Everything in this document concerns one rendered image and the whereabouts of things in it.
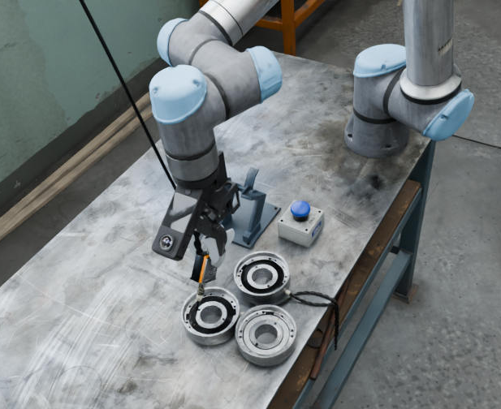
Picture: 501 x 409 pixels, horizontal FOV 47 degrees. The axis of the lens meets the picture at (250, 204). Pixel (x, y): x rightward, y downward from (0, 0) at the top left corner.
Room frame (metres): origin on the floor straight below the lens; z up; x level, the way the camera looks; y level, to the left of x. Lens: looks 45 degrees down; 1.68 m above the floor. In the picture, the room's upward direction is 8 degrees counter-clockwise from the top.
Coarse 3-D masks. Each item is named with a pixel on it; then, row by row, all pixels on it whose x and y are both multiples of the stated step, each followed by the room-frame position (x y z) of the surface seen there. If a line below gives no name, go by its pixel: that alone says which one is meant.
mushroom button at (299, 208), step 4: (300, 200) 0.81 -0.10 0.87; (292, 204) 0.80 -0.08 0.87; (296, 204) 0.80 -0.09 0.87; (300, 204) 0.79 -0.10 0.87; (304, 204) 0.79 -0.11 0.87; (308, 204) 0.79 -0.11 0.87; (292, 208) 0.79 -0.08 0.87; (296, 208) 0.79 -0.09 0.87; (300, 208) 0.79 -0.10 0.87; (304, 208) 0.78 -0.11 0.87; (308, 208) 0.78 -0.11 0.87; (292, 212) 0.78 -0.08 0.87; (296, 212) 0.78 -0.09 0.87; (300, 212) 0.78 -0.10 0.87; (304, 212) 0.78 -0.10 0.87; (308, 212) 0.78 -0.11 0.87; (296, 216) 0.77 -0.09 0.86; (300, 216) 0.77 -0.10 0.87
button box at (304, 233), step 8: (288, 208) 0.82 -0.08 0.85; (312, 208) 0.81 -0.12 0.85; (288, 216) 0.80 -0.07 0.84; (304, 216) 0.79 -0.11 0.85; (312, 216) 0.79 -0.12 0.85; (320, 216) 0.78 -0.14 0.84; (280, 224) 0.78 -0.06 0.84; (288, 224) 0.77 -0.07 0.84; (296, 224) 0.77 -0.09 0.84; (304, 224) 0.77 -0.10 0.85; (312, 224) 0.77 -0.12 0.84; (320, 224) 0.78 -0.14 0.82; (280, 232) 0.78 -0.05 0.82; (288, 232) 0.77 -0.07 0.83; (296, 232) 0.76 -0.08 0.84; (304, 232) 0.75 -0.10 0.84; (312, 232) 0.76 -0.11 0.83; (288, 240) 0.77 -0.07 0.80; (296, 240) 0.76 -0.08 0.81; (304, 240) 0.75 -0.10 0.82; (312, 240) 0.75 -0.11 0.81
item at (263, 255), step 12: (264, 252) 0.71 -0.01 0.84; (240, 264) 0.70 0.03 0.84; (252, 276) 0.67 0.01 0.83; (264, 276) 0.69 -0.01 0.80; (276, 276) 0.66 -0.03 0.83; (288, 276) 0.65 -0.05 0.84; (240, 288) 0.64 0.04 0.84; (264, 288) 0.64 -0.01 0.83; (288, 288) 0.64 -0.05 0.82; (252, 300) 0.62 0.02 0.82; (264, 300) 0.61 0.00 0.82; (276, 300) 0.62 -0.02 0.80
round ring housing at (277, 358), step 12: (252, 312) 0.59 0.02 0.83; (264, 312) 0.59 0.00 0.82; (276, 312) 0.58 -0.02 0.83; (288, 312) 0.57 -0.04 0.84; (240, 324) 0.57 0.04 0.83; (264, 324) 0.56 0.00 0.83; (276, 324) 0.56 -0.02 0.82; (288, 324) 0.55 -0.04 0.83; (240, 336) 0.54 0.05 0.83; (252, 336) 0.54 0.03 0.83; (276, 336) 0.55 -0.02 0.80; (240, 348) 0.51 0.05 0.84; (264, 348) 0.51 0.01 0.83; (288, 348) 0.50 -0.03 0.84; (252, 360) 0.50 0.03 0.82; (264, 360) 0.49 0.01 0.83; (276, 360) 0.49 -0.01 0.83
